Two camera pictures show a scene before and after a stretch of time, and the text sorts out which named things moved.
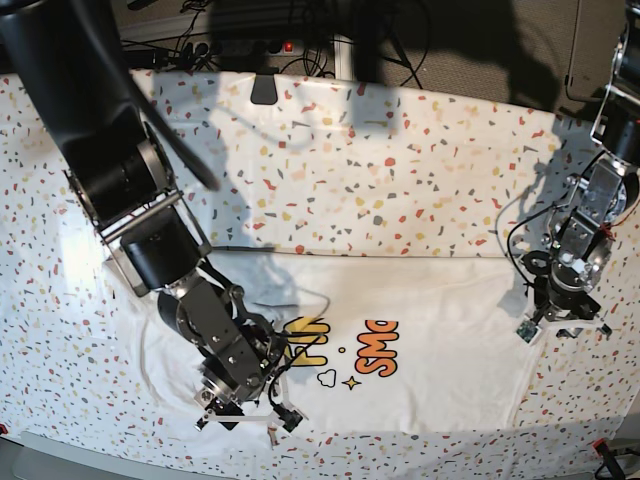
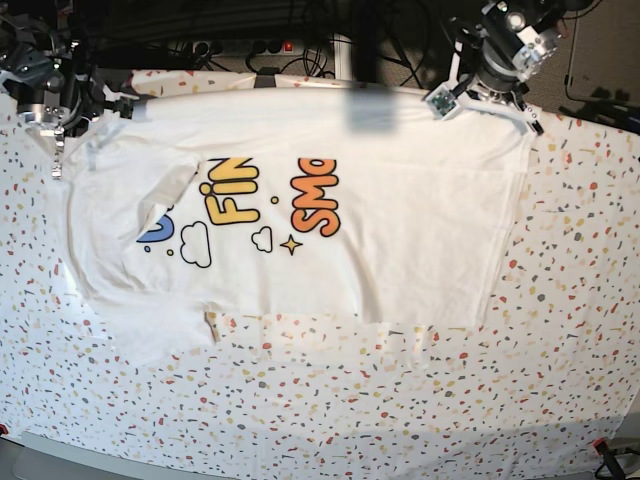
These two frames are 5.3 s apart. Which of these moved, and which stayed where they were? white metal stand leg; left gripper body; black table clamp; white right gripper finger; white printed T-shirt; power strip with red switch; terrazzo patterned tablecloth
Moved: left gripper body; white printed T-shirt; white right gripper finger
Stayed: power strip with red switch; terrazzo patterned tablecloth; black table clamp; white metal stand leg
